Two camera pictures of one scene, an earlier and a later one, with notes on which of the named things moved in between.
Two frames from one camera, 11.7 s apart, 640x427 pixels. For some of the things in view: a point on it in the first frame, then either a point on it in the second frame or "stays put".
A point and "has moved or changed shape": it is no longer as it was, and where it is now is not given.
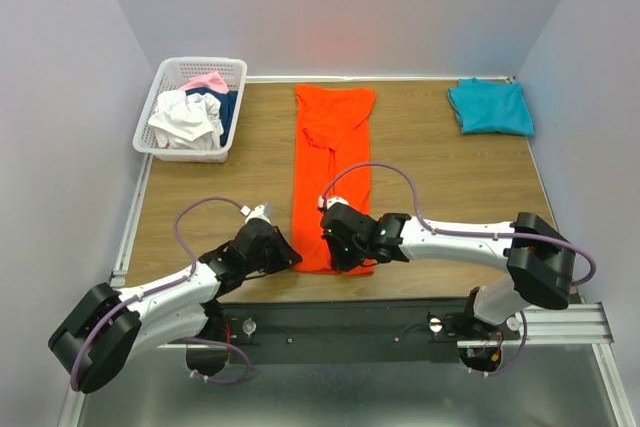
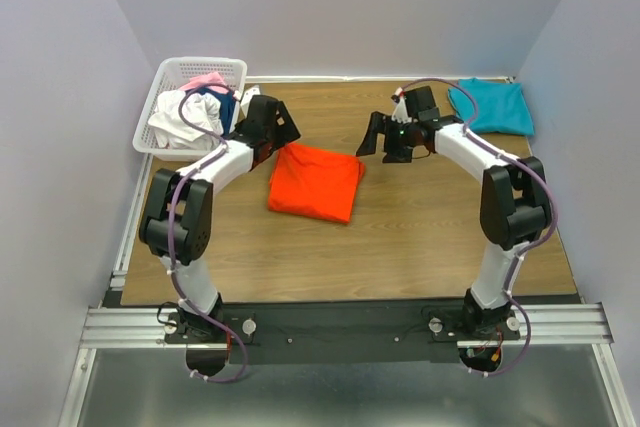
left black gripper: x=286 y=255 → x=286 y=132
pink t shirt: x=212 y=80 stays put
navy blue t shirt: x=227 y=101 stays put
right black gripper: x=337 y=262 → x=378 y=124
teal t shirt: x=491 y=106 stays put
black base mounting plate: x=400 y=330 stays put
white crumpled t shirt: x=187 y=121 stays put
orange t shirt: x=332 y=158 has moved or changed shape
